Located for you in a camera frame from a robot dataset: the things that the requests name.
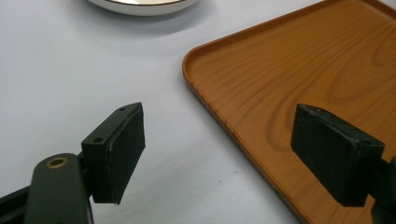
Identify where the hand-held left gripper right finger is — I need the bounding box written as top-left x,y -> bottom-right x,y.
290,103 -> 396,224

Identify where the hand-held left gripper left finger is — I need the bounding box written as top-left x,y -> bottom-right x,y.
23,102 -> 147,224

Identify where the brown wooden tray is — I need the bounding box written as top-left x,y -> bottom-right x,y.
182,0 -> 396,224

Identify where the white plate with gold rim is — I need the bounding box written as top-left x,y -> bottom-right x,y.
87,0 -> 199,17

